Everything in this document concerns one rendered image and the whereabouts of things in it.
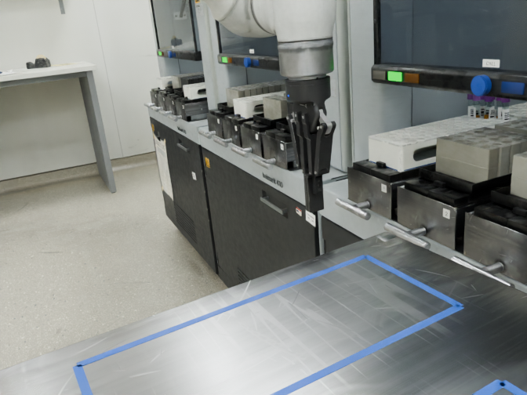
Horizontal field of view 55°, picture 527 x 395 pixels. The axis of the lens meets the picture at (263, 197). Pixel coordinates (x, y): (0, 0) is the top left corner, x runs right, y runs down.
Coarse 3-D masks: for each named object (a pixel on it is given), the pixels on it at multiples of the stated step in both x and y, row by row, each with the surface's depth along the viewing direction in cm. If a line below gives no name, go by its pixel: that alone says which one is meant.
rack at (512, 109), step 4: (516, 104) 113; (520, 104) 113; (524, 104) 112; (512, 108) 110; (516, 108) 110; (520, 108) 109; (524, 108) 109; (512, 112) 107; (516, 112) 106; (520, 112) 105; (524, 112) 106; (512, 116) 104; (516, 116) 103; (520, 116) 102; (524, 116) 102
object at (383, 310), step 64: (320, 256) 62; (384, 256) 60; (192, 320) 51; (256, 320) 50; (320, 320) 49; (384, 320) 48; (448, 320) 47; (512, 320) 46; (0, 384) 44; (64, 384) 44; (128, 384) 43; (192, 384) 42; (256, 384) 42; (320, 384) 41; (384, 384) 40; (448, 384) 40; (512, 384) 39
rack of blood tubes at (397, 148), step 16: (416, 128) 102; (432, 128) 101; (448, 128) 99; (464, 128) 98; (384, 144) 94; (400, 144) 90; (416, 144) 91; (432, 144) 93; (384, 160) 95; (400, 160) 91; (416, 160) 100; (432, 160) 94
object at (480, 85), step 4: (476, 76) 73; (480, 76) 73; (484, 76) 72; (472, 80) 74; (476, 80) 73; (480, 80) 73; (484, 80) 72; (488, 80) 72; (472, 84) 74; (476, 84) 73; (480, 84) 73; (484, 84) 72; (488, 84) 72; (472, 88) 74; (476, 88) 74; (480, 88) 73; (484, 88) 72; (488, 88) 72; (476, 92) 74; (480, 92) 73; (484, 92) 73; (488, 92) 73
